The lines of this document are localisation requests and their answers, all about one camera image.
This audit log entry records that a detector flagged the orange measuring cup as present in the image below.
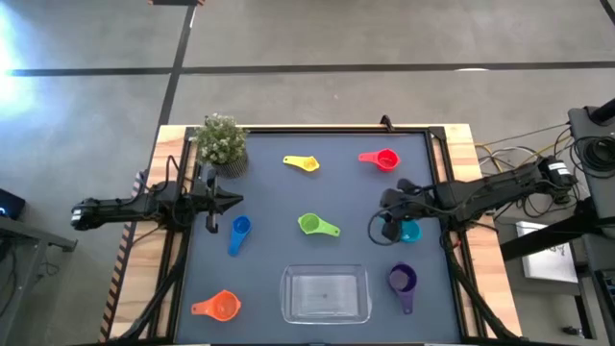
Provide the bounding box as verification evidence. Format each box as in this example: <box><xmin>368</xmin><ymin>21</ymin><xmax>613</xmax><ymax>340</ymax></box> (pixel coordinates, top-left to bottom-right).
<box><xmin>190</xmin><ymin>289</ymin><xmax>242</xmax><ymax>323</ymax></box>

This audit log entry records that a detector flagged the coiled black cable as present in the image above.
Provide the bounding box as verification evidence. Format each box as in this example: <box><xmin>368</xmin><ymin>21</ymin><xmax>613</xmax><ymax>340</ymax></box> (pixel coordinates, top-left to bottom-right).
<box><xmin>571</xmin><ymin>136</ymin><xmax>615</xmax><ymax>180</ymax></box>

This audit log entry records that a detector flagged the blue measuring cup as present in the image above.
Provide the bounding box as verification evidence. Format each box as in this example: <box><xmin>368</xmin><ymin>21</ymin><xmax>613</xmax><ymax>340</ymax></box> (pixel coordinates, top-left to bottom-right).
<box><xmin>227</xmin><ymin>214</ymin><xmax>253</xmax><ymax>258</ymax></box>

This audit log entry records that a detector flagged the black device with blue light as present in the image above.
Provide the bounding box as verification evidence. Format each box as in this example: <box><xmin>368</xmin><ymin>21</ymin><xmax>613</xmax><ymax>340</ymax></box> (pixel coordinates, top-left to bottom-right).
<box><xmin>0</xmin><ymin>187</ymin><xmax>27</xmax><ymax>221</ymax></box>

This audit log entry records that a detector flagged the clear plastic basket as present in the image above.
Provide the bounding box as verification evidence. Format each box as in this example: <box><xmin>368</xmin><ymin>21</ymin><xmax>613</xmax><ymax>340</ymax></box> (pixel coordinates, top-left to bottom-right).
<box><xmin>279</xmin><ymin>263</ymin><xmax>373</xmax><ymax>326</ymax></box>

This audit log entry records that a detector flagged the yellow measuring cup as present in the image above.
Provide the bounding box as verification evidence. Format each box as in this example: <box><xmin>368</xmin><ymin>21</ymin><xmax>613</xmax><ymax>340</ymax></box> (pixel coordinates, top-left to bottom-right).
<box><xmin>283</xmin><ymin>155</ymin><xmax>321</xmax><ymax>173</ymax></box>

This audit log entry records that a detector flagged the green measuring cup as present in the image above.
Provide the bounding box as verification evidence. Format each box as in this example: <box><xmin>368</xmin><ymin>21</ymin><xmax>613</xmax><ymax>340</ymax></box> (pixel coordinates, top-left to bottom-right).
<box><xmin>297</xmin><ymin>212</ymin><xmax>342</xmax><ymax>238</ymax></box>

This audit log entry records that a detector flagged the grey equipment stand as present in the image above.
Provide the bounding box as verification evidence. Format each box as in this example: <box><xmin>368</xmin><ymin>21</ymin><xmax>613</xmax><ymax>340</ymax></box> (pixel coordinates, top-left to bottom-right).
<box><xmin>566</xmin><ymin>98</ymin><xmax>615</xmax><ymax>346</ymax></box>

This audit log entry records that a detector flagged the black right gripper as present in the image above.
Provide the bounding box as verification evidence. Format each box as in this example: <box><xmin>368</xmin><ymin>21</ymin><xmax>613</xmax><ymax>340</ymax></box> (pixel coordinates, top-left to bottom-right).
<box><xmin>381</xmin><ymin>178</ymin><xmax>438</xmax><ymax>241</ymax></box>

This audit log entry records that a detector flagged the purple measuring cup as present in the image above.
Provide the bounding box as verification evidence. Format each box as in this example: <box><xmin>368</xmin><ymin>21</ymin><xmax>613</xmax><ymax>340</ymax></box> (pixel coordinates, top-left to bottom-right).
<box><xmin>387</xmin><ymin>261</ymin><xmax>419</xmax><ymax>316</ymax></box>

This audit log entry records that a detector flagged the teal measuring cup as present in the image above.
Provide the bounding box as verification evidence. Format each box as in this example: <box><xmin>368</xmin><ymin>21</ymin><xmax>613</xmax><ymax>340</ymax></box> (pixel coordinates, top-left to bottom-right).
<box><xmin>378</xmin><ymin>215</ymin><xmax>424</xmax><ymax>244</ymax></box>

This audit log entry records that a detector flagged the potted plant in ribbed pot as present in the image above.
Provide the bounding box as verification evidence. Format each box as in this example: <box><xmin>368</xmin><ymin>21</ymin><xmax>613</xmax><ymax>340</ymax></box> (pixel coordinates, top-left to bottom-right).
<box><xmin>189</xmin><ymin>112</ymin><xmax>251</xmax><ymax>180</ymax></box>

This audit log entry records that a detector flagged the white box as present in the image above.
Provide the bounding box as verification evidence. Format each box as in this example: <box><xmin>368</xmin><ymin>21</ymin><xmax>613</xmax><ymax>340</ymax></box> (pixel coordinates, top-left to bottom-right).
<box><xmin>515</xmin><ymin>219</ymin><xmax>579</xmax><ymax>284</ymax></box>

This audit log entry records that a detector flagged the grey desk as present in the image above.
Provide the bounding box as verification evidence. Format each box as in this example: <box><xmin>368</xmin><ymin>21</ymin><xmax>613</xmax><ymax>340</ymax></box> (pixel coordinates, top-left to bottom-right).
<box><xmin>0</xmin><ymin>214</ymin><xmax>78</xmax><ymax>337</ymax></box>

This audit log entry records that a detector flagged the red measuring cup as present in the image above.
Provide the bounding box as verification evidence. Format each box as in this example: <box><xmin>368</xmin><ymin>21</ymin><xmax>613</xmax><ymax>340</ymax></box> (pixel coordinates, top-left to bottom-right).
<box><xmin>357</xmin><ymin>148</ymin><xmax>402</xmax><ymax>173</ymax></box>

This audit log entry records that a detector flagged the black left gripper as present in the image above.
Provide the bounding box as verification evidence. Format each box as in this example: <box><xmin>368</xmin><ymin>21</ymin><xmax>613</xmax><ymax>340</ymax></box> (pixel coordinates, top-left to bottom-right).
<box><xmin>192</xmin><ymin>165</ymin><xmax>245</xmax><ymax>235</ymax></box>

